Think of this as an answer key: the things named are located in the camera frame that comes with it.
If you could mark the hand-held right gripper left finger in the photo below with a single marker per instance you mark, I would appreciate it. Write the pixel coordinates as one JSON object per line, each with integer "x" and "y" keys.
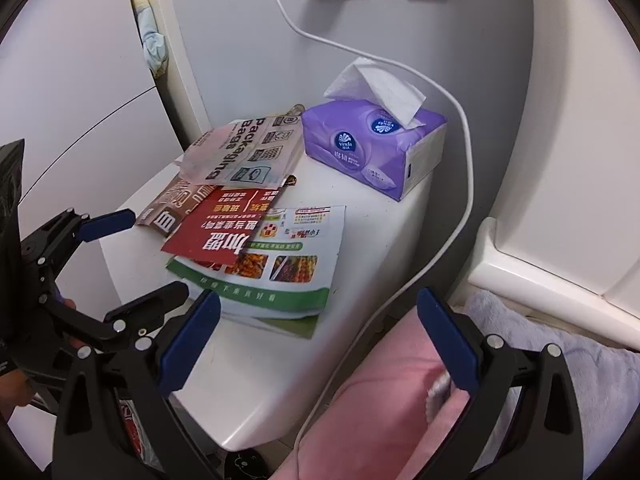
{"x": 190, "y": 345}

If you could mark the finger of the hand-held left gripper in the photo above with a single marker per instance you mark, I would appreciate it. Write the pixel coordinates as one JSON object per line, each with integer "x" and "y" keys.
{"x": 107, "y": 224}
{"x": 150, "y": 305}

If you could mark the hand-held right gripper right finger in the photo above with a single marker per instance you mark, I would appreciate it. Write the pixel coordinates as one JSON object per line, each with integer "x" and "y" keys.
{"x": 450, "y": 345}

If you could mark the brown snack packet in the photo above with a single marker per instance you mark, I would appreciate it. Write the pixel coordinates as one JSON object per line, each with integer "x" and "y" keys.
{"x": 170, "y": 205}

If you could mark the red printed packet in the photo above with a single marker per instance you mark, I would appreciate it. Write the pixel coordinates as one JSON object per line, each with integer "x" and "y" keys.
{"x": 215, "y": 230}

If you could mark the green and white packet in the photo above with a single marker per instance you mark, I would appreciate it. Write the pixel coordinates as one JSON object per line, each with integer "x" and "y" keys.
{"x": 300, "y": 260}

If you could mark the translucent printed packaging bag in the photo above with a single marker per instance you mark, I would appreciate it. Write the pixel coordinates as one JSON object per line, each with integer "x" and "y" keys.
{"x": 250, "y": 150}

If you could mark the person's left hand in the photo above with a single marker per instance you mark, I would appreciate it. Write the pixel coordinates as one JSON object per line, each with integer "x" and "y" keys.
{"x": 15, "y": 388}

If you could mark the white bedside cabinet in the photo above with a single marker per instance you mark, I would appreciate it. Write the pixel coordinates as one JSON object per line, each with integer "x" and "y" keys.
{"x": 250, "y": 385}

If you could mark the lavender fleece blanket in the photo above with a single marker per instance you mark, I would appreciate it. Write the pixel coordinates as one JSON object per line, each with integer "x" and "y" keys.
{"x": 525, "y": 325}

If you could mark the pink blanket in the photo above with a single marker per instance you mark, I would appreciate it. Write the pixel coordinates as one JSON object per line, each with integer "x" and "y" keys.
{"x": 380, "y": 385}

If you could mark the red printed plastic bag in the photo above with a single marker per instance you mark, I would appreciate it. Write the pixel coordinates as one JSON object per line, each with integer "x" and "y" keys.
{"x": 131, "y": 425}

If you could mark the dark slipper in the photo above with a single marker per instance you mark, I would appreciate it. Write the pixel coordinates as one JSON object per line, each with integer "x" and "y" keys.
{"x": 245, "y": 465}

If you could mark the white wardrobe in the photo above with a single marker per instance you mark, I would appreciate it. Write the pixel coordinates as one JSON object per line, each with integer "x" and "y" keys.
{"x": 75, "y": 85}

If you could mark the light blue cloth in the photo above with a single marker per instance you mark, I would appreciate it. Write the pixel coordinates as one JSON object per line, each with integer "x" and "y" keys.
{"x": 150, "y": 35}

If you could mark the purple tissue pack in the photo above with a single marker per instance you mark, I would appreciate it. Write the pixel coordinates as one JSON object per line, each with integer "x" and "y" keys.
{"x": 350, "y": 155}

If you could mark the clear hair claw clip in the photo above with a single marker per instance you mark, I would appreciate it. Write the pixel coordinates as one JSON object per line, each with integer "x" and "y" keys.
{"x": 296, "y": 110}

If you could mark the white bed frame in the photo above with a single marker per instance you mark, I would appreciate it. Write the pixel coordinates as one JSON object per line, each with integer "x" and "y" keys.
{"x": 575, "y": 110}

